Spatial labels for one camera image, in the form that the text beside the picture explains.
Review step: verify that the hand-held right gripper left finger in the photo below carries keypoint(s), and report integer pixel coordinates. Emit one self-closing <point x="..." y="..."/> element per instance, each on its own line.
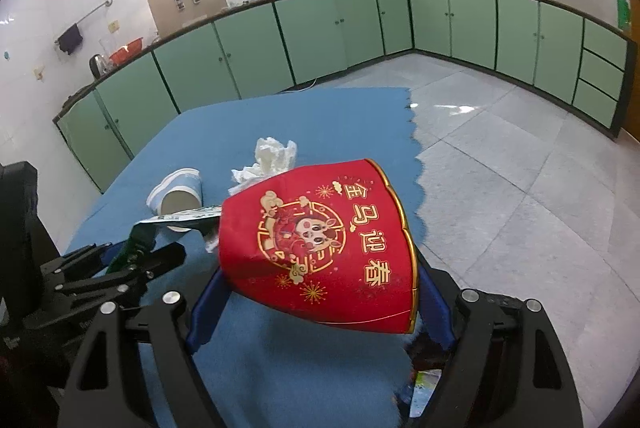
<point x="210" y="308"/>

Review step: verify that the dark hanging towel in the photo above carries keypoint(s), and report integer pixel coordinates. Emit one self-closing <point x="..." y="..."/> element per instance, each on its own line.
<point x="70" y="39"/>

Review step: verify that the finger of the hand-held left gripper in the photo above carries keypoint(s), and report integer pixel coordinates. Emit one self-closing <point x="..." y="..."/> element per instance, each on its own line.
<point x="80" y="260"/>
<point x="150" y="263"/>

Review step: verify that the steel kettle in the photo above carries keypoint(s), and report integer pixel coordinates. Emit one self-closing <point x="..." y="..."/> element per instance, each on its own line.
<point x="97" y="66"/>

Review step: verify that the clear plastic pitcher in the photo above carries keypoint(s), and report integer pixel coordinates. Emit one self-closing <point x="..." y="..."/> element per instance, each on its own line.
<point x="106" y="48"/>

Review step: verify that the metal towel rail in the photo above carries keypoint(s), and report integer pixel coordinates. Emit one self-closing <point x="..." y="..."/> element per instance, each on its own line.
<point x="95" y="11"/>

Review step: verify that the light blue paper cup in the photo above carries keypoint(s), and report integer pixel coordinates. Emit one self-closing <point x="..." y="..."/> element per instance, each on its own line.
<point x="175" y="190"/>

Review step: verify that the green lower kitchen cabinets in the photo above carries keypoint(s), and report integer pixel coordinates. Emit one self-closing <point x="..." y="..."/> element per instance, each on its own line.
<point x="310" y="33"/>

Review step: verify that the brown cardboard box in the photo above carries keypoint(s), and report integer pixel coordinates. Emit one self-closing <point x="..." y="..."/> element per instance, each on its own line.
<point x="170" y="16"/>

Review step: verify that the red paper box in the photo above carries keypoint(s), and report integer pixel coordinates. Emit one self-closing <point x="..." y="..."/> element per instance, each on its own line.
<point x="320" y="248"/>

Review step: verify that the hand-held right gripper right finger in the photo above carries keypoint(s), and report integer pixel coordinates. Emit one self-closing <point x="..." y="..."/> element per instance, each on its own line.
<point x="435" y="303"/>

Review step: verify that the green plastic bottle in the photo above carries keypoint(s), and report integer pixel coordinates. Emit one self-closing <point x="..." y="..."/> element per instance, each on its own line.
<point x="623" y="13"/>

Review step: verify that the crumpled white tissue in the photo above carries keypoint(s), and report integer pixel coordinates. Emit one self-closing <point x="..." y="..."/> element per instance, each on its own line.
<point x="245" y="178"/>
<point x="272" y="156"/>

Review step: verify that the orange plastic basin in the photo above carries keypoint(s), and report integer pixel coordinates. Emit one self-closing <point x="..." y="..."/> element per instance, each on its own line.
<point x="125" y="53"/>

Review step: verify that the blue tablecloth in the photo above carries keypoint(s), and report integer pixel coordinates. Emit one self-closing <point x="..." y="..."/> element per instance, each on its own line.
<point x="300" y="128"/>

